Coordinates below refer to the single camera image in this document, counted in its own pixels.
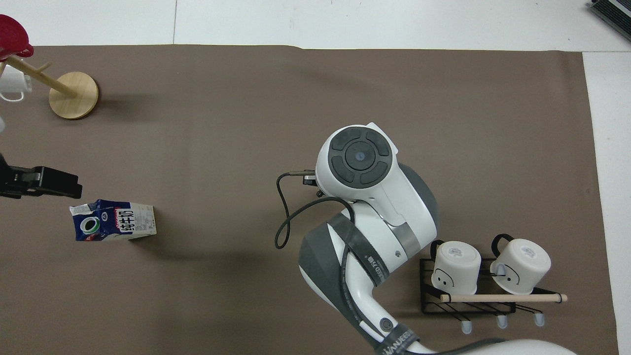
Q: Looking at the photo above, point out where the blue and white milk carton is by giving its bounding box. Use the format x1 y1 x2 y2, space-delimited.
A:
70 199 158 243

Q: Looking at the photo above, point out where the red cup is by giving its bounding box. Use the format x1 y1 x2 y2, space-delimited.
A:
0 14 35 60

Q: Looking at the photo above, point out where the wooden rod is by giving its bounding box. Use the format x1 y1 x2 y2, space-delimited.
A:
440 292 568 304

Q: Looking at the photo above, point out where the wooden mug tree stand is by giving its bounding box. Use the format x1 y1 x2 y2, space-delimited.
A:
0 54 100 120

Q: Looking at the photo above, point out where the plain white mug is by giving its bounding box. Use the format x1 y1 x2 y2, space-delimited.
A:
0 64 34 103

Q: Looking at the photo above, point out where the black cable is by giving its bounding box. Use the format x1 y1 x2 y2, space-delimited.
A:
275 170 356 250

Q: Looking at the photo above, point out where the white cup with black handle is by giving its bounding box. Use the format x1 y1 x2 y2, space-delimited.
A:
489 233 552 296
430 240 482 296

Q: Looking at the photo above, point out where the black wire rack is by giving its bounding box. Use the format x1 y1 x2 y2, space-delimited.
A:
419 255 559 335

